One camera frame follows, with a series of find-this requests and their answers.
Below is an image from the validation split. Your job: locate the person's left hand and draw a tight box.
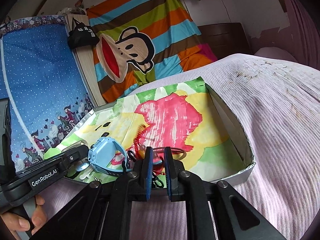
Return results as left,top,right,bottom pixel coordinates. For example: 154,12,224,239
1,194,47,239

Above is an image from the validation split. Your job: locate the dark wooden headboard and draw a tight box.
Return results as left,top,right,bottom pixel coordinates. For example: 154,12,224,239
199,22,252,60

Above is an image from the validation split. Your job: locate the pink ribbed bed cover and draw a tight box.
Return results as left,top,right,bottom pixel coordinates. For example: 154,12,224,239
37,52,320,240

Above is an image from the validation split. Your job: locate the black hanging bag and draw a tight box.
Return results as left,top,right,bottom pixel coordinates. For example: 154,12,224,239
67,18,100,50

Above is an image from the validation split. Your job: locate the red braided bead bracelet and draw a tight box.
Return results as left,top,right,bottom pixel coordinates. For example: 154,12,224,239
133,125,194,178

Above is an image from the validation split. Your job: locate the colourful painted paper sheet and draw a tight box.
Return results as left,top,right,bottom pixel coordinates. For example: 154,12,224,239
43,76,247,184

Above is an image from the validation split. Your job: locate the blue starry fabric wardrobe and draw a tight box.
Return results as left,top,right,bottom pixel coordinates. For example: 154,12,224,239
1,15,93,172

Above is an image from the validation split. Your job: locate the white silver hair clip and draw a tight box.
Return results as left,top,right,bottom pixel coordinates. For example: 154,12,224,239
61,139,89,179

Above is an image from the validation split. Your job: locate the blue smart watch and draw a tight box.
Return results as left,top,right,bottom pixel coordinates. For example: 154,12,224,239
87,137,132,177

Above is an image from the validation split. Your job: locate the light wooden cabinet panel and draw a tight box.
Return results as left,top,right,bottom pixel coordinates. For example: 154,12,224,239
65,14,106,107

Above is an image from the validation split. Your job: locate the pink pillow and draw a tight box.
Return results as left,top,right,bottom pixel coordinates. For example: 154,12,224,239
254,47,298,63

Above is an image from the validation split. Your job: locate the black beaded hair clip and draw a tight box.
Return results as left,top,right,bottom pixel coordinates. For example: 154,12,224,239
121,150,164,189

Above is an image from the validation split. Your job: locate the striped monkey cartoon blanket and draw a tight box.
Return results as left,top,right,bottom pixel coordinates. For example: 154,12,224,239
87,0,217,102

